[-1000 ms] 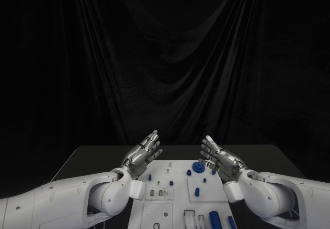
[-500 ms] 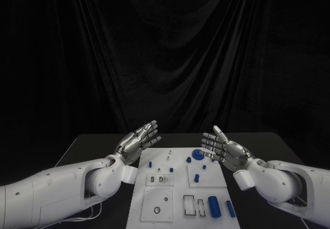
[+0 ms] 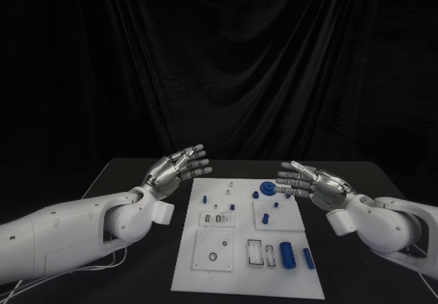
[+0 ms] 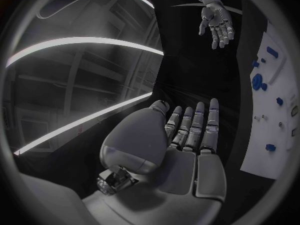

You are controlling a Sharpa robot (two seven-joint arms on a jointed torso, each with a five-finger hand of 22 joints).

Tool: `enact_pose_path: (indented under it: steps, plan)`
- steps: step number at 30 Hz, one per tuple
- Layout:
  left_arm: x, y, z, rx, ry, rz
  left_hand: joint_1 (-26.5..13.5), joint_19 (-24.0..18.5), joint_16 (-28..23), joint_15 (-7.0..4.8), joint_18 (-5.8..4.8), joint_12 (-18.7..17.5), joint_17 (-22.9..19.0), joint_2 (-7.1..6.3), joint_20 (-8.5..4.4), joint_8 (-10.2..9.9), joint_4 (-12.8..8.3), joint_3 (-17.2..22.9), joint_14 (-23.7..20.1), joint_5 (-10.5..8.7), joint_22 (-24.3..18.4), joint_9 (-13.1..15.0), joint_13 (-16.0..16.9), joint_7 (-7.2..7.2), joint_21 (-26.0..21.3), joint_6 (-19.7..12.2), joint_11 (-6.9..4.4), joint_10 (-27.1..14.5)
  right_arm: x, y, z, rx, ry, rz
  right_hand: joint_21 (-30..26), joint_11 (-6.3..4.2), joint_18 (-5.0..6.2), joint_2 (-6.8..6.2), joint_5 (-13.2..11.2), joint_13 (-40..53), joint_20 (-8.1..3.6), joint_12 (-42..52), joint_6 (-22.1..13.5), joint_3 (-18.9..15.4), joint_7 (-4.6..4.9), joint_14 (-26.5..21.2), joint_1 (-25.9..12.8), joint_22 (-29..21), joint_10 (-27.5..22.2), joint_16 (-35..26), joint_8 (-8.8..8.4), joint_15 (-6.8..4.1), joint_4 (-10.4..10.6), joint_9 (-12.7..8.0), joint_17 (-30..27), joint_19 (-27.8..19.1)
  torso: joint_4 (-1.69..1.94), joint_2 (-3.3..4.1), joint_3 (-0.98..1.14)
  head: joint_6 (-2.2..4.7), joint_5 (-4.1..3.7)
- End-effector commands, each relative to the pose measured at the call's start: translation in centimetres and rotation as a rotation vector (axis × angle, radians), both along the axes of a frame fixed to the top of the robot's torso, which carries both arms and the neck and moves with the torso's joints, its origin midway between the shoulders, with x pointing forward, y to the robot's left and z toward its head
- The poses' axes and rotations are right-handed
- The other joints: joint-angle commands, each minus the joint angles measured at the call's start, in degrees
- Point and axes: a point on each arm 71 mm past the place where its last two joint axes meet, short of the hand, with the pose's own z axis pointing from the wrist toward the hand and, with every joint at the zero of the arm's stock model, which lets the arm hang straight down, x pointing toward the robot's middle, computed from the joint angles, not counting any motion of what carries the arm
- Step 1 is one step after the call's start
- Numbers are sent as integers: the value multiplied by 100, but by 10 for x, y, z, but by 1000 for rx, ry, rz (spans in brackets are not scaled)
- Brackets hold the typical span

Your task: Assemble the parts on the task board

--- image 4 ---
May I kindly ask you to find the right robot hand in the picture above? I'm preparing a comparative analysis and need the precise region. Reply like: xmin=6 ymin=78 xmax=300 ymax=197
xmin=198 ymin=0 xmax=235 ymax=50

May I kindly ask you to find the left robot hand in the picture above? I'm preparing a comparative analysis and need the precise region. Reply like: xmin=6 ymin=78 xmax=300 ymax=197
xmin=81 ymin=97 xmax=228 ymax=225

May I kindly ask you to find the white task board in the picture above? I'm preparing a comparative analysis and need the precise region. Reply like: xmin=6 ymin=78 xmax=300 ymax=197
xmin=240 ymin=20 xmax=300 ymax=180

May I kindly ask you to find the long blue cylinder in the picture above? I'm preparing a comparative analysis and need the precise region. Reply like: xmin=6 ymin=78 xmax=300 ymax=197
xmin=266 ymin=46 xmax=280 ymax=59

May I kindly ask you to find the blue gear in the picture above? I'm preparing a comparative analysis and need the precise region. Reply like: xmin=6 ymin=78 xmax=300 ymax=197
xmin=251 ymin=73 xmax=264 ymax=91

